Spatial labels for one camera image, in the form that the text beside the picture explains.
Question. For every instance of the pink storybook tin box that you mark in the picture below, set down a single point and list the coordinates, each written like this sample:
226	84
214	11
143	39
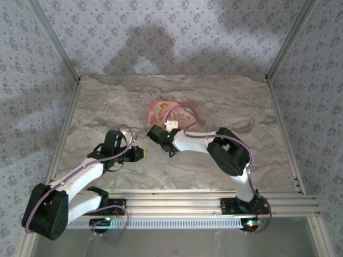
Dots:
160	112

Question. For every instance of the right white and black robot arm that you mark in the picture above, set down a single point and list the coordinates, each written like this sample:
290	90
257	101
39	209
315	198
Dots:
193	142

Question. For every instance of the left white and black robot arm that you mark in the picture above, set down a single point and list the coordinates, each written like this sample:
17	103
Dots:
77	174

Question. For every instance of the black controller board with LED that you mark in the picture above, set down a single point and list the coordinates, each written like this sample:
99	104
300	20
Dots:
100	223
250	223

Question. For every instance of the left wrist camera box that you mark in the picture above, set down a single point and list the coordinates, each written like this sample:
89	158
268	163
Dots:
128	137

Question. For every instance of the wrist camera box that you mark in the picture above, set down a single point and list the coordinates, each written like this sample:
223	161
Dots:
128	137
171	124

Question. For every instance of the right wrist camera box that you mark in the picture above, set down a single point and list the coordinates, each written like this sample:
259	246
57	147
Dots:
171	124

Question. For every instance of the aluminium side rail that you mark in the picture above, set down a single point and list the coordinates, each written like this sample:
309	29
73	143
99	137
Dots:
284	134
63	134

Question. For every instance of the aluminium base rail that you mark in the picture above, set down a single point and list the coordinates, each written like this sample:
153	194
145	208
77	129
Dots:
174	203

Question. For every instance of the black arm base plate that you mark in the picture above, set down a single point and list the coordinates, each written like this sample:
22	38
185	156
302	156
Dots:
227	206
112	211

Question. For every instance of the aluminium corner post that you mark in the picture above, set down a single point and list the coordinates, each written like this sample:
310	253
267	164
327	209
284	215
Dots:
290	40
55	40

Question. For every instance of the aluminium frame leg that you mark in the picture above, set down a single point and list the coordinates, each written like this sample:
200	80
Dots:
25	249
321	241

